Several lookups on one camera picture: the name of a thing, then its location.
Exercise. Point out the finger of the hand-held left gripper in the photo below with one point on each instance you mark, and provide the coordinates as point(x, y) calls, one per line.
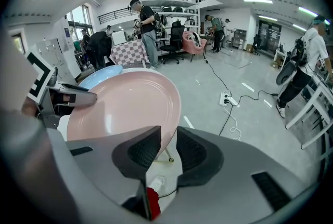
point(83, 98)
point(74, 87)

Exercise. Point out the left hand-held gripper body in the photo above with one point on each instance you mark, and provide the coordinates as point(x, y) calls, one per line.
point(39, 74)

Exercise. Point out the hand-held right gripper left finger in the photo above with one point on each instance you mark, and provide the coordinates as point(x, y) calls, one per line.
point(109, 163)

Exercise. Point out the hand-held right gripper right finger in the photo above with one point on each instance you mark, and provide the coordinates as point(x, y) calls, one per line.
point(229, 186)

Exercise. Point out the big blue plate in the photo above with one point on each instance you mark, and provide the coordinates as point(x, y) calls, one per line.
point(101, 77)

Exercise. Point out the big pink plate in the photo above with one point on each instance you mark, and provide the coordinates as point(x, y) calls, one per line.
point(130, 106)

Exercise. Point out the white metal cabinet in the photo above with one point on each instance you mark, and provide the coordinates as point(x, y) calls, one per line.
point(56, 56)

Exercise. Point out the round white table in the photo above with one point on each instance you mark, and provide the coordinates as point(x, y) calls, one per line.
point(63, 125)

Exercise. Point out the black chair with jacket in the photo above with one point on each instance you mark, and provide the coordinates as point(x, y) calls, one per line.
point(100, 47)

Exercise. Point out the checkered cloth table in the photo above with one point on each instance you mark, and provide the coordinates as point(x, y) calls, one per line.
point(128, 52)

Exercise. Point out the white box appliance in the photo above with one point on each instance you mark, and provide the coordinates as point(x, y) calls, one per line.
point(119, 38)

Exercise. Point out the white power strip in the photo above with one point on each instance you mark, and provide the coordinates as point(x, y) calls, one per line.
point(227, 99)

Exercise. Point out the black office chair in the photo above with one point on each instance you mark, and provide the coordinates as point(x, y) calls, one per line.
point(174, 41)

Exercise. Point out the pink sofa chair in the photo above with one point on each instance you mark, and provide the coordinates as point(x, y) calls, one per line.
point(193, 43)

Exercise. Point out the white shelving unit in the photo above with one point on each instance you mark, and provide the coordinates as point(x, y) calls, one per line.
point(179, 13)

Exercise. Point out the ceiling light panel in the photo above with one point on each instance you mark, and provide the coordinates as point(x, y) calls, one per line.
point(309, 13)
point(258, 0)

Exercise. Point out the white frame table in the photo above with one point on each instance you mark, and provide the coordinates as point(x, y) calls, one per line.
point(316, 103)

